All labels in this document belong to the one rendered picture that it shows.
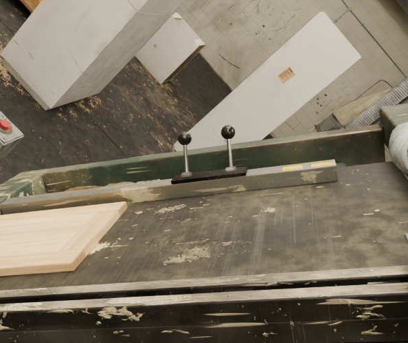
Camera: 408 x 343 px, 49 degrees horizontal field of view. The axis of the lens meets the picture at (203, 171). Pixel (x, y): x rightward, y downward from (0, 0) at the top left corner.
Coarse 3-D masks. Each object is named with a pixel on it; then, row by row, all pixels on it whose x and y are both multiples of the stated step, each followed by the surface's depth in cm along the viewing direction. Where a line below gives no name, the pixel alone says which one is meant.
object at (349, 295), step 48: (48, 288) 69; (96, 288) 67; (144, 288) 64; (192, 288) 62; (240, 288) 60; (288, 288) 59; (336, 288) 55; (384, 288) 54; (0, 336) 67; (48, 336) 65; (96, 336) 63; (144, 336) 62; (192, 336) 60; (240, 336) 59; (288, 336) 57; (336, 336) 56; (384, 336) 55
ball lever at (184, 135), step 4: (184, 132) 119; (180, 136) 118; (184, 136) 118; (188, 136) 118; (180, 140) 119; (184, 140) 118; (188, 140) 118; (184, 144) 119; (184, 148) 119; (184, 152) 119; (184, 156) 119; (184, 160) 119; (188, 168) 118; (184, 172) 118; (188, 172) 117; (184, 176) 117; (188, 176) 117
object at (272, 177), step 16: (240, 176) 112; (256, 176) 112; (272, 176) 111; (288, 176) 110; (304, 176) 109; (320, 176) 108; (336, 176) 108; (64, 192) 129; (80, 192) 126; (96, 192) 123; (112, 192) 121; (128, 192) 120; (144, 192) 119; (160, 192) 118; (176, 192) 117; (192, 192) 116; (208, 192) 115; (224, 192) 115; (16, 208) 129; (32, 208) 128; (48, 208) 127
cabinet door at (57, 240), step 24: (0, 216) 125; (24, 216) 121; (48, 216) 118; (72, 216) 115; (96, 216) 111; (0, 240) 109; (24, 240) 106; (48, 240) 103; (72, 240) 99; (96, 240) 99; (0, 264) 94; (24, 264) 92; (48, 264) 90; (72, 264) 89
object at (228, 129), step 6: (228, 126) 116; (222, 132) 116; (228, 132) 115; (234, 132) 116; (228, 138) 116; (228, 144) 116; (228, 150) 116; (228, 156) 116; (228, 168) 114; (234, 168) 114
